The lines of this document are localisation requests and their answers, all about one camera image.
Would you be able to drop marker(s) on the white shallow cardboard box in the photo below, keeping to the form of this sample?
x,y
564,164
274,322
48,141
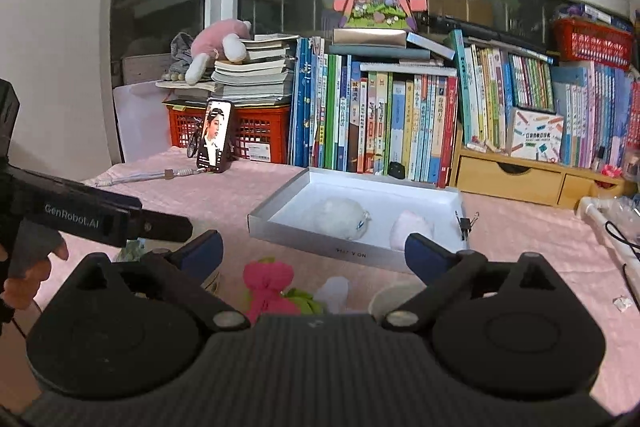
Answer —
x,y
350,194

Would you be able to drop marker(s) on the green plush toy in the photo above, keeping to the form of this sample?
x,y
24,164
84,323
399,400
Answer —
x,y
300,302

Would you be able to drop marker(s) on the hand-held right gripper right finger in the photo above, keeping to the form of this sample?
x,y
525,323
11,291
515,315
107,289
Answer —
x,y
425,253

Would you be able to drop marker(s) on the magenta plush toy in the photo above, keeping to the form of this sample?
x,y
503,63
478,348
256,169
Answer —
x,y
265,287

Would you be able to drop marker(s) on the wooden drawer organizer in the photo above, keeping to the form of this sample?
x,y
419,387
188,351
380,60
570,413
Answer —
x,y
510,179

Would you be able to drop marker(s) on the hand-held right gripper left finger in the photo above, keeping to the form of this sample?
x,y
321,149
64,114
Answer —
x,y
202,253

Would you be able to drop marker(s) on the black binder clip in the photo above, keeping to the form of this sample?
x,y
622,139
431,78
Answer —
x,y
465,224

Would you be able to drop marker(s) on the pile of thin flat books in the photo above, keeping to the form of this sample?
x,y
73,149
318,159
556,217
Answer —
x,y
390,44

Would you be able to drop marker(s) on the small green soft object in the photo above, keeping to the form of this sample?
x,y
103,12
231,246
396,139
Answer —
x,y
132,249

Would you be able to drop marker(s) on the small toy bicycle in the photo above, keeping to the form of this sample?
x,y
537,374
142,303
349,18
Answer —
x,y
192,142

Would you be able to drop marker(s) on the smartphone on stand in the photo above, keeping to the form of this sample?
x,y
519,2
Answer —
x,y
215,134

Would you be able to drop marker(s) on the small black object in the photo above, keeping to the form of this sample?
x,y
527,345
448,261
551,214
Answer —
x,y
397,170

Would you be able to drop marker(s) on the row of colourful upright books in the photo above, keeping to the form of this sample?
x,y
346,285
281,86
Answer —
x,y
375,122

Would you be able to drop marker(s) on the red plastic basket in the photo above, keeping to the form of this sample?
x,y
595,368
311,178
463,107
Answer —
x,y
592,42

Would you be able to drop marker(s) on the stack of thick paperback books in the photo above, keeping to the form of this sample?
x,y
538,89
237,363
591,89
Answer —
x,y
255,67

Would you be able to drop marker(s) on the row of pink-blue books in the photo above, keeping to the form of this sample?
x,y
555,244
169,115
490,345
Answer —
x,y
600,117

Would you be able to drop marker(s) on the white soft toy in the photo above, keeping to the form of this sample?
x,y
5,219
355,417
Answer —
x,y
332,294

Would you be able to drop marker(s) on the pink flower ornament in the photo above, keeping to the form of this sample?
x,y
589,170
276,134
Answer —
x,y
612,170

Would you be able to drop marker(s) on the pink white plush rabbit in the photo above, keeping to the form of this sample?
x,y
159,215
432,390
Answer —
x,y
220,44

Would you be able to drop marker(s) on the black long case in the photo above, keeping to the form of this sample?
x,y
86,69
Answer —
x,y
465,27

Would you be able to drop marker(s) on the row of green-spined books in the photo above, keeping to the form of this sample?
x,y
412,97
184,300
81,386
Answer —
x,y
500,87

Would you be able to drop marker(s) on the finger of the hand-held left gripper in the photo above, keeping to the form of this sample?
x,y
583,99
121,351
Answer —
x,y
165,226

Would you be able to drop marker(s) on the white foam board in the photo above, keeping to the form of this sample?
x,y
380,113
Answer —
x,y
137,127

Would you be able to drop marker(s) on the red plastic crate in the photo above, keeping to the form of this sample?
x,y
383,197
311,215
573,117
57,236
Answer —
x,y
255,127

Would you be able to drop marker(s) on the white paper scrap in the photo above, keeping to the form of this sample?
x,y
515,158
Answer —
x,y
622,303

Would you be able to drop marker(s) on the pink table cloth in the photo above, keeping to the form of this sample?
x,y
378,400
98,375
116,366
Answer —
x,y
525,237

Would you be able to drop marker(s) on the pencil print white box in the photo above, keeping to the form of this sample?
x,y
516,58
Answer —
x,y
537,137

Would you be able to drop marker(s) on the white round plush ball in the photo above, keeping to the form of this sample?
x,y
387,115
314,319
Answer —
x,y
342,219

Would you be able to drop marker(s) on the pale pink plush ball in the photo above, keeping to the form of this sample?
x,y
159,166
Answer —
x,y
412,229

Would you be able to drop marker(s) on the clear plastic bag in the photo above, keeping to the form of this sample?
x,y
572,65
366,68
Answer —
x,y
625,208

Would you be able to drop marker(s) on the grey plush toy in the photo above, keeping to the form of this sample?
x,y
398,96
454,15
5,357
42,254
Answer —
x,y
179,54

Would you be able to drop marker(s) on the person's left hand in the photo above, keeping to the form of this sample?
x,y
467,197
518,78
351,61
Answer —
x,y
25,292

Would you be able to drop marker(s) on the stack of blue booklets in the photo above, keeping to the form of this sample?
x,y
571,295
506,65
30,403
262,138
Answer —
x,y
587,13

